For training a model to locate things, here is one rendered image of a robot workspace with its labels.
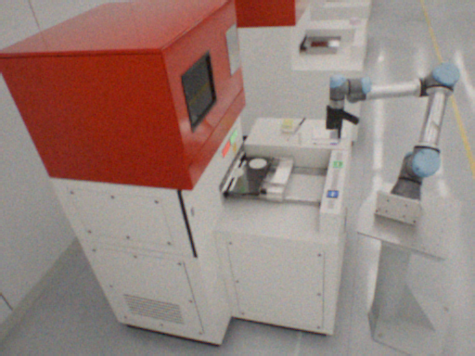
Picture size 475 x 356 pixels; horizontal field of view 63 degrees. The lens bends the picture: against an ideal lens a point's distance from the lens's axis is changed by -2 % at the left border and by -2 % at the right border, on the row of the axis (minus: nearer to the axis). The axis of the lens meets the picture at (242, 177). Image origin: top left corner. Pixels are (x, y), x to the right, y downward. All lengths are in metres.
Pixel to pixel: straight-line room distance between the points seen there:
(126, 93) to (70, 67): 0.23
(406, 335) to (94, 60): 2.20
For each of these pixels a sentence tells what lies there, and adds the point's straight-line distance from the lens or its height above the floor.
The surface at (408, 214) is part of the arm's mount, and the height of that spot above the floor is 0.87.
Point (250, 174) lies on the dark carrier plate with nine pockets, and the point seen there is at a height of 0.90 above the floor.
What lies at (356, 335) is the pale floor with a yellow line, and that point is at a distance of 2.61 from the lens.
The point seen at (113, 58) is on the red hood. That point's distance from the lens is 1.49.
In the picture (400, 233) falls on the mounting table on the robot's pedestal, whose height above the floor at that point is 0.82.
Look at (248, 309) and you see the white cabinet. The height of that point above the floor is 0.19.
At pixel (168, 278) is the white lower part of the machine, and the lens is 2.14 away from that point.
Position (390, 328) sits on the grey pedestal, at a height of 0.01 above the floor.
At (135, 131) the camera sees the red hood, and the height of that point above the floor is 1.50.
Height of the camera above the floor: 2.18
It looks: 35 degrees down
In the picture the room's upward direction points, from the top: 8 degrees counter-clockwise
